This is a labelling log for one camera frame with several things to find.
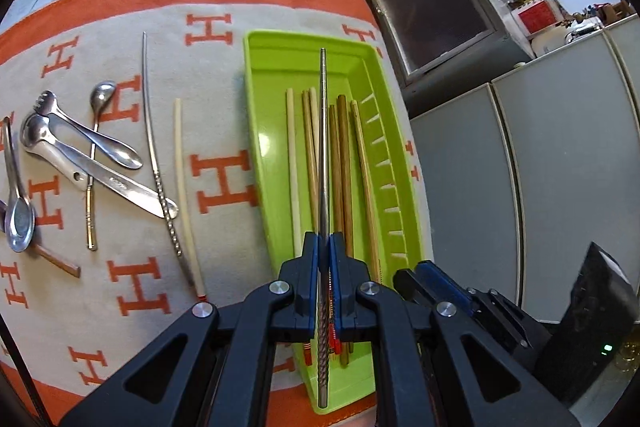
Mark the orange beige printed blanket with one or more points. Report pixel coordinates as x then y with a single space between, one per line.
165 72

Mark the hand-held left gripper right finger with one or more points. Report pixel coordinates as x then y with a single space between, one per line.
337 267

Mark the metal soup spoon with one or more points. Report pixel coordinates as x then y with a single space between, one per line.
20 222

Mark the white electric pot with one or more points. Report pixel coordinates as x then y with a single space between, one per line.
555 39

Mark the ivory chopstick red end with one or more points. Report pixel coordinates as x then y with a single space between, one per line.
292 157
181 197

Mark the green plastic utensil tray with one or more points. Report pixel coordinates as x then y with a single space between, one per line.
270 107

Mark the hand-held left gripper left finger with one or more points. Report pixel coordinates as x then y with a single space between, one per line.
312 267

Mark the grey refrigerator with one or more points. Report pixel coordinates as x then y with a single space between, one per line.
550 157

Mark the steel glass-door cabinet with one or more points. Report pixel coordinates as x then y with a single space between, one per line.
430 7

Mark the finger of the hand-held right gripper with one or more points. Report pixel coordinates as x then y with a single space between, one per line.
442 283

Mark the red label jar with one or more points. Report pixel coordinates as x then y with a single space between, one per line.
539 14

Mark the light brown chopstick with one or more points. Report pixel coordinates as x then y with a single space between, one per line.
365 187

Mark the metal fork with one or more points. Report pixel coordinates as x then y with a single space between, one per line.
115 152

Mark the twisted metal chopstick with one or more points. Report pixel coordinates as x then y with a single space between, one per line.
156 172
323 132

